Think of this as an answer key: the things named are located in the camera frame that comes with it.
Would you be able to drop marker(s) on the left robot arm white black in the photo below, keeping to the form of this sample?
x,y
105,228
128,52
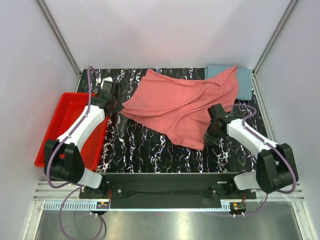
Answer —
x,y
63,163

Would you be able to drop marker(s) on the left aluminium frame post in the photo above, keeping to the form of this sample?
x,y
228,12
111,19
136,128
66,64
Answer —
x,y
58,35

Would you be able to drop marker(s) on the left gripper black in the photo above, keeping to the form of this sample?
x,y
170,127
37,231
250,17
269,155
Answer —
x,y
119,107

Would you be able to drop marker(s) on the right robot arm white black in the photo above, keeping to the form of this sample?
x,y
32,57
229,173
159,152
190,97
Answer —
x,y
276,169

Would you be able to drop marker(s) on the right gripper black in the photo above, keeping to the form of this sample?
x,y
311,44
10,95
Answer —
x,y
208,138

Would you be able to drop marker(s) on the pink t shirt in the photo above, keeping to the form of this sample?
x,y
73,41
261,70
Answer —
x,y
178,108

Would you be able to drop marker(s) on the folded blue t shirt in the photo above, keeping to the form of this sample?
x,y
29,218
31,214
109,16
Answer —
x,y
244,77

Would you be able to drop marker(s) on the red plastic bin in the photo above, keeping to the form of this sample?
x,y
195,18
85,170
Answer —
x,y
69,108

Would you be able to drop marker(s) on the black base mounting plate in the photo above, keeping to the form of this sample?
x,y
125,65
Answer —
x,y
168,189

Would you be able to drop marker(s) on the aluminium frame post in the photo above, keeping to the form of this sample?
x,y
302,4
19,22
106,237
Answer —
x,y
276,33
58,35

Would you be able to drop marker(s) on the white slotted cable duct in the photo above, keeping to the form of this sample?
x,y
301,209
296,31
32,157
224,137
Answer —
x,y
100,206

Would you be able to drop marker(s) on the right aluminium frame post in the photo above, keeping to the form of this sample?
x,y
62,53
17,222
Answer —
x,y
276,33

